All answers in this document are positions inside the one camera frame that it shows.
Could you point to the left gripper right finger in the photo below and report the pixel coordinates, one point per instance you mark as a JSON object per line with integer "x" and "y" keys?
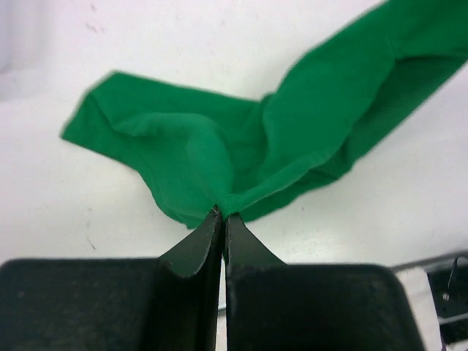
{"x": 272, "y": 305}

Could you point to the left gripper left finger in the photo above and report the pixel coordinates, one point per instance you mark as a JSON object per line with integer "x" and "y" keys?
{"x": 160, "y": 303}

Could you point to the green t shirt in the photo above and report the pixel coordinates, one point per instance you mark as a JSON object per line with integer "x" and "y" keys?
{"x": 197, "y": 149}

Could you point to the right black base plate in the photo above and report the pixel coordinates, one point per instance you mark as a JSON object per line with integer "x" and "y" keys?
{"x": 448, "y": 285}

